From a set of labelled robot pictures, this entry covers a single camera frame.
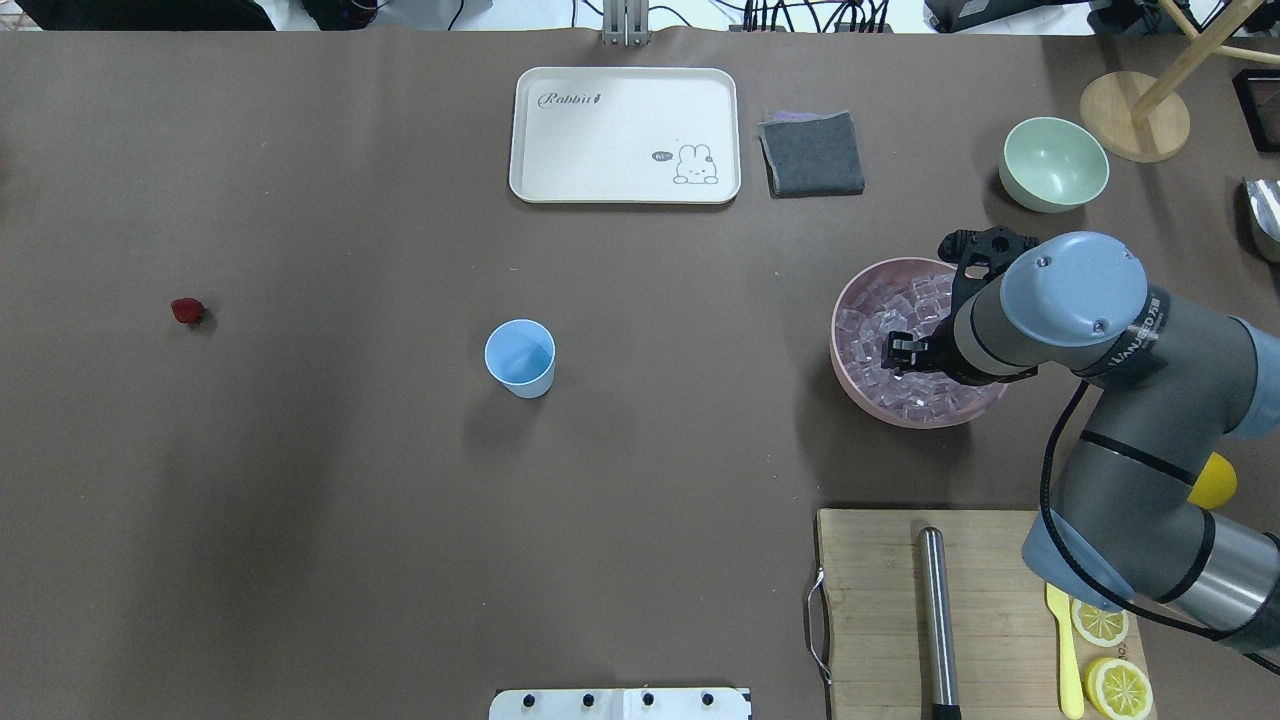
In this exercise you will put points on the grey folded cloth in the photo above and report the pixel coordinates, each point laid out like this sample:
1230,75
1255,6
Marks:
812,154

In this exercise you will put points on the yellow plastic knife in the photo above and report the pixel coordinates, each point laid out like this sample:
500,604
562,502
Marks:
1069,684

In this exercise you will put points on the lemon half lower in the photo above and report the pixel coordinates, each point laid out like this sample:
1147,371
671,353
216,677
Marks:
1119,689

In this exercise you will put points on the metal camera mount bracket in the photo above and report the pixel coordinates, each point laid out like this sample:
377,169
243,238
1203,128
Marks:
625,23

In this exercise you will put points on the steel cylinder tool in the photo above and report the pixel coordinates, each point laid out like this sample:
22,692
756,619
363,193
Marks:
940,643

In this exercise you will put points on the lemon slice upper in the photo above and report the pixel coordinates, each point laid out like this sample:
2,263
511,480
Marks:
1100,627

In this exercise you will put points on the wooden stand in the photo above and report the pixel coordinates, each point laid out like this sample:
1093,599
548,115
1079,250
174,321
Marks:
1139,117

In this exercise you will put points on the light blue plastic cup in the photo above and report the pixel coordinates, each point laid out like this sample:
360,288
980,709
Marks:
521,354

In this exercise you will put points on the mint green bowl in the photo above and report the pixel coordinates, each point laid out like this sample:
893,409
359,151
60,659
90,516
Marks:
1051,165

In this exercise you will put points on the red strawberry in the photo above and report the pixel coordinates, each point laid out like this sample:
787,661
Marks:
188,311

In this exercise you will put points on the silver metal object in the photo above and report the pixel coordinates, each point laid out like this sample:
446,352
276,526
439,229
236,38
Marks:
1262,197

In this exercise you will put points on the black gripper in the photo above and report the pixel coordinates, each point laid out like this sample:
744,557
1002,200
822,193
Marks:
937,352

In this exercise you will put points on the black frame object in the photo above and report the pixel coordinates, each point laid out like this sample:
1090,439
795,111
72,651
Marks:
1257,91

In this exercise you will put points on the wooden cutting board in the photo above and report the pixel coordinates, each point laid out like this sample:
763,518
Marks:
1006,652

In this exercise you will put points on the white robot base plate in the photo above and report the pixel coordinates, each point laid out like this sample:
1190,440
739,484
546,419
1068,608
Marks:
623,703

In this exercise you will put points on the yellow lemon lower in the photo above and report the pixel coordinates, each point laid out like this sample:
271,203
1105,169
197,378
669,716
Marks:
1216,483

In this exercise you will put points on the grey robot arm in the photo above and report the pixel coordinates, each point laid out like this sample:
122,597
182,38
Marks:
1116,526

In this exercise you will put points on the cream rabbit tray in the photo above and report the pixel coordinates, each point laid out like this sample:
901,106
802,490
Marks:
625,135

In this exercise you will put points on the pink bowl of ice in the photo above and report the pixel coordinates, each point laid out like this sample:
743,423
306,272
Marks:
908,295

